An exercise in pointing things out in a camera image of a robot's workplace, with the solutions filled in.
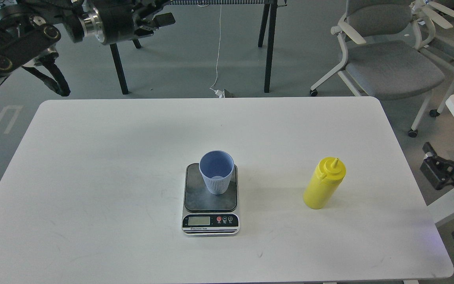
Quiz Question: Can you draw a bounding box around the black-legged background table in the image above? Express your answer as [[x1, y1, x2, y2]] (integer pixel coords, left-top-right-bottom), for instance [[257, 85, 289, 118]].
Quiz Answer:
[[109, 0, 288, 95]]

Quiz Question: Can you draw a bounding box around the yellow squeeze bottle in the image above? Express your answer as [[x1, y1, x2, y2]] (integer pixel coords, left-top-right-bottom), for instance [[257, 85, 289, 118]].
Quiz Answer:
[[303, 157, 346, 209]]

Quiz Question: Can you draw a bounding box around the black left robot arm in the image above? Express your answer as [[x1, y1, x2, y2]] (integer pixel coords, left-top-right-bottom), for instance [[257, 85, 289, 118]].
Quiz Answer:
[[0, 0, 175, 97]]

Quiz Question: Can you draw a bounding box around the digital kitchen scale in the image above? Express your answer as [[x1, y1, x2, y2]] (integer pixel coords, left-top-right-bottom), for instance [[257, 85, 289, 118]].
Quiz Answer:
[[181, 163, 241, 237]]

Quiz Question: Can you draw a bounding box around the blue plastic cup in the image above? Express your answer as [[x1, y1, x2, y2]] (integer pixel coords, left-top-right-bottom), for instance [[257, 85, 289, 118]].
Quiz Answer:
[[199, 150, 235, 195]]

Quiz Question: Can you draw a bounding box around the white power cable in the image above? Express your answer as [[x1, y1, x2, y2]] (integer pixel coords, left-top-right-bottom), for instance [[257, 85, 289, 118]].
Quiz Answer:
[[210, 4, 225, 98]]

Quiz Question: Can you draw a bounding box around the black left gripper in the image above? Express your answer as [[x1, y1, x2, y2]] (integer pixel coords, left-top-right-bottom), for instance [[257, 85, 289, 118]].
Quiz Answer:
[[89, 0, 175, 45]]

